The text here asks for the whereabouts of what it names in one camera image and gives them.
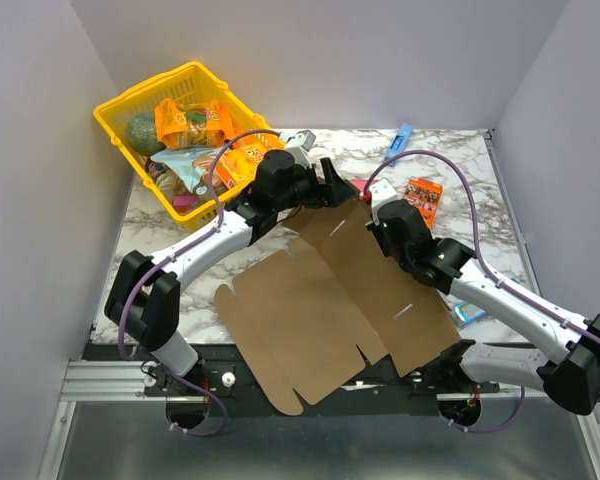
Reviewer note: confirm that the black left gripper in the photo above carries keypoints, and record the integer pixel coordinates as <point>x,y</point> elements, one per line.
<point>334,191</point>

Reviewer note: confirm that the brown cardboard box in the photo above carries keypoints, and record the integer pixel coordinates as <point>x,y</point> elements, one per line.
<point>310,317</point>

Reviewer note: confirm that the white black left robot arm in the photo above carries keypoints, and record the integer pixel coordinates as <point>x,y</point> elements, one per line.
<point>144,300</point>

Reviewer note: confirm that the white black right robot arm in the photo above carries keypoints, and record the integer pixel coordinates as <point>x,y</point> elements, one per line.
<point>563,357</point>

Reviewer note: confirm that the blue narrow box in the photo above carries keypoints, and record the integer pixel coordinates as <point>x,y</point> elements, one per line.
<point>400,141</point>

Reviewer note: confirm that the orange printed box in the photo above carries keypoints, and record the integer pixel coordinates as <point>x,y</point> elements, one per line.
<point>425,195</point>

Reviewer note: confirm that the orange cracker box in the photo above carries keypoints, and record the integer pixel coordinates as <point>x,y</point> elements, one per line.
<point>239,165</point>

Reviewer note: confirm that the pink small box in basket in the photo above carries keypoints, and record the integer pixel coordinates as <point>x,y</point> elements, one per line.
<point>185,204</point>

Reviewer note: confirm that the blue white toothpaste box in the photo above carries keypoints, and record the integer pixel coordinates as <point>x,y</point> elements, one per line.
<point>465,313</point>

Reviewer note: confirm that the light blue bread bag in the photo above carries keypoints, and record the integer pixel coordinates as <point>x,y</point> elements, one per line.
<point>191,165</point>

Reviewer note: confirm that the orange snack bag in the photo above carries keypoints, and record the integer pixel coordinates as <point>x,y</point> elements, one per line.
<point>180,125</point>

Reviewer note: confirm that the yellow plastic shopping basket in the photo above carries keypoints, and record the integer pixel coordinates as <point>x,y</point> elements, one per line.
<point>190,83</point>

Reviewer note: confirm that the green round vegetable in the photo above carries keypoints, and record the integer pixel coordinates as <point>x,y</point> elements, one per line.
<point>141,134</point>

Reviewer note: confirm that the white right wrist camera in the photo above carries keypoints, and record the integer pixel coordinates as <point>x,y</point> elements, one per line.
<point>378,194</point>

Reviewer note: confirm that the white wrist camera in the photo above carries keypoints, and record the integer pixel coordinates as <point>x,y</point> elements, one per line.
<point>299,144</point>
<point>378,194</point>

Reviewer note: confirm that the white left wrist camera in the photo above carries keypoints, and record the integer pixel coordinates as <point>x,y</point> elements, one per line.
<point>299,144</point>

